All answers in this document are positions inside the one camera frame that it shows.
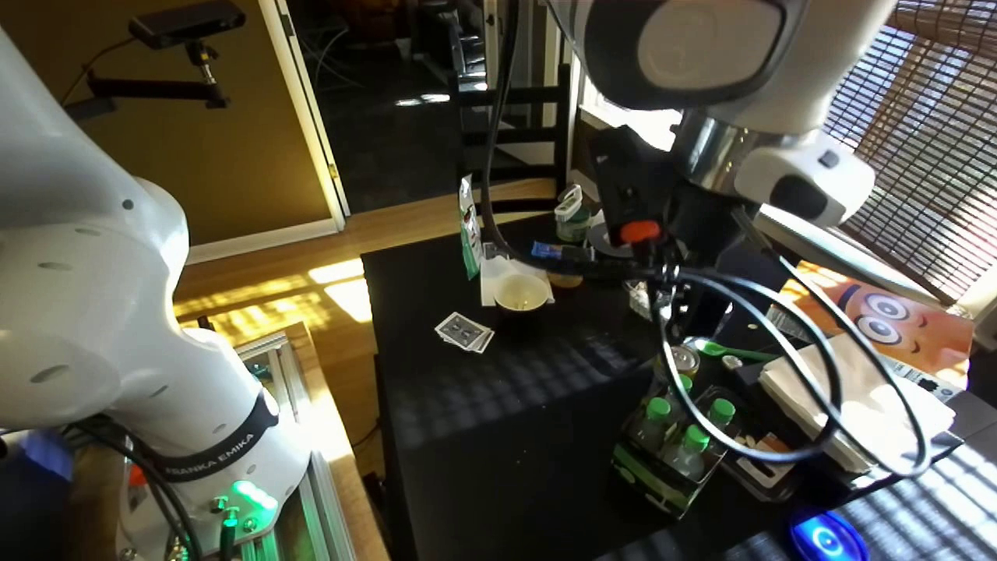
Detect dark wooden chair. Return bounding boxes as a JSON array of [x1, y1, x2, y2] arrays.
[[450, 14, 574, 213]]

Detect cardboard box of bottles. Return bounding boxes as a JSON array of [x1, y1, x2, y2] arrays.
[[610, 380, 750, 520]]

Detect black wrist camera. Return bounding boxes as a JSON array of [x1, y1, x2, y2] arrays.
[[589, 125, 680, 258]]

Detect green plastic spoon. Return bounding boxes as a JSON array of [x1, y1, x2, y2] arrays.
[[692, 338, 780, 364]]

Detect blue glowing round device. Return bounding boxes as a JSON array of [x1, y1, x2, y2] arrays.
[[789, 509, 871, 561]]

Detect metal can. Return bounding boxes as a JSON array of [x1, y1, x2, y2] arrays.
[[664, 343, 703, 384]]

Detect window blinds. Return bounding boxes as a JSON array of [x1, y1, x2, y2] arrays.
[[824, 0, 997, 306]]

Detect deck of playing cards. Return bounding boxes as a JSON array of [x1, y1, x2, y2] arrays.
[[434, 312, 496, 355]]

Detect green and white packet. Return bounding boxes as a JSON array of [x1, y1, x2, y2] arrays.
[[457, 175, 484, 281]]

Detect camera on mount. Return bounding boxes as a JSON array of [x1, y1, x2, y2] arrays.
[[65, 0, 247, 119]]

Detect orange cartoon face box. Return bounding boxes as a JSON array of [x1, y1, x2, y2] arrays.
[[777, 261, 976, 392]]

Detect stack of white napkins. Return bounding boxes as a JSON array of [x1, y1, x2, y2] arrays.
[[758, 333, 956, 475]]

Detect dark bowl with cream inside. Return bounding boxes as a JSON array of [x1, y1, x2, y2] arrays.
[[493, 273, 552, 317]]

